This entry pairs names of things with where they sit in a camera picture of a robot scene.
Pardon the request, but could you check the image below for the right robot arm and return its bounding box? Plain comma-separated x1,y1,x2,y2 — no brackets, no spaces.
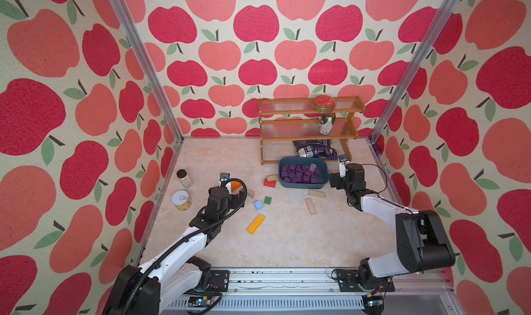
329,161,456,293

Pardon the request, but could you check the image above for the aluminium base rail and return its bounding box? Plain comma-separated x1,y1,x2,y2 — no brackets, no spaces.
103,267,461,315

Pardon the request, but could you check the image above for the purple snack bag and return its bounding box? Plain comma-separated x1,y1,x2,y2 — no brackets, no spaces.
293,139,338,160

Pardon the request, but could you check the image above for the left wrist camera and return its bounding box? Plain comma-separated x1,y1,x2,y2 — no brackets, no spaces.
219,172,230,184

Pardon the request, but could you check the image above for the natural wood long block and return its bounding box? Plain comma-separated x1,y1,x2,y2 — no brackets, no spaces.
305,198,317,215

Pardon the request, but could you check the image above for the orange wooden block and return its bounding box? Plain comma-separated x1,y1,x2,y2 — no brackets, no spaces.
230,182,242,192

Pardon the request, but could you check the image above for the wooden three-tier shelf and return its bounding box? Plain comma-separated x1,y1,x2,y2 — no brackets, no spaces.
259,96,365,165

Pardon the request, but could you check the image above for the glass jar black lid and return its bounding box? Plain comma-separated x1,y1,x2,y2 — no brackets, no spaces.
176,169,194,189

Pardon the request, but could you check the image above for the teal plastic storage bin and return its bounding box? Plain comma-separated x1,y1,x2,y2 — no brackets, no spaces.
278,157,329,189

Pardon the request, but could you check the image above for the red arch block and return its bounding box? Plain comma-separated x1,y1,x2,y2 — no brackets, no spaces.
264,179,277,188

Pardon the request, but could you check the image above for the light blue cube block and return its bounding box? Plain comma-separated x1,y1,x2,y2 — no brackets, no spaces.
254,200,264,211

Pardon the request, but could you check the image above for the right aluminium frame post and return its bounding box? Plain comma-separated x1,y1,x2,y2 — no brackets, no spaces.
368,0,461,147

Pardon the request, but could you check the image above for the yellow can white lid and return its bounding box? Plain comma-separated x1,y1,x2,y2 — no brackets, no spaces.
171,190,192,211

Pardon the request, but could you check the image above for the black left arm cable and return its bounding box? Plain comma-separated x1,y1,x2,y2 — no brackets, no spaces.
119,177,248,315

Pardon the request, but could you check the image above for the left aluminium frame post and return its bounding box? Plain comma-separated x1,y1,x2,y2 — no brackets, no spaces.
109,0,184,146

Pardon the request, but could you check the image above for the small green white bottle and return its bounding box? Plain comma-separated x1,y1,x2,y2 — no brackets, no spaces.
319,113,336,136

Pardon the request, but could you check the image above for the aluminium frame post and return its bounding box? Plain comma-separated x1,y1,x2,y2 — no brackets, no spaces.
109,0,184,146
368,0,461,147

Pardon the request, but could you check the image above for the natural wood cube block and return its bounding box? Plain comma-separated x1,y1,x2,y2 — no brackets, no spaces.
266,175,279,182

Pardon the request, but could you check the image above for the red lidded tin can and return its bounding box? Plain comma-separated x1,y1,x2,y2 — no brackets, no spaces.
313,95,336,114

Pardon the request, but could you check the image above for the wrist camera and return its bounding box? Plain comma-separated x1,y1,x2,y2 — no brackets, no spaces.
338,154,350,178
219,172,230,184

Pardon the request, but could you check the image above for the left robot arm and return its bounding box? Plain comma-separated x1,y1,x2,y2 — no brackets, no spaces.
102,173,248,314

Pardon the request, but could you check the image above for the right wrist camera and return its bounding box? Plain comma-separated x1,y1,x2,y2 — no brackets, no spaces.
338,154,350,178

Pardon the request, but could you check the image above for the yellow long block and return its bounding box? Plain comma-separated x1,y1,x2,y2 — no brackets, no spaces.
247,214,265,235

